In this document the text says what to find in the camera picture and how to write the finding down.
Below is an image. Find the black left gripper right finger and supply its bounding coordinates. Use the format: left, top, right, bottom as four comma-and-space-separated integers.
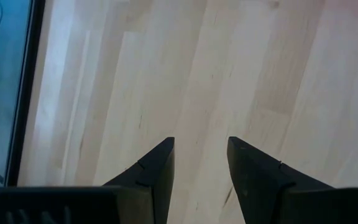
227, 136, 358, 224

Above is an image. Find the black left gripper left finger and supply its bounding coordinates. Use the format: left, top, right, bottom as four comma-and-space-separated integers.
0, 136, 176, 224

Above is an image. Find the black aluminium table frame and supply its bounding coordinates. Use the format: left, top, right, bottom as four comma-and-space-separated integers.
4, 0, 47, 187

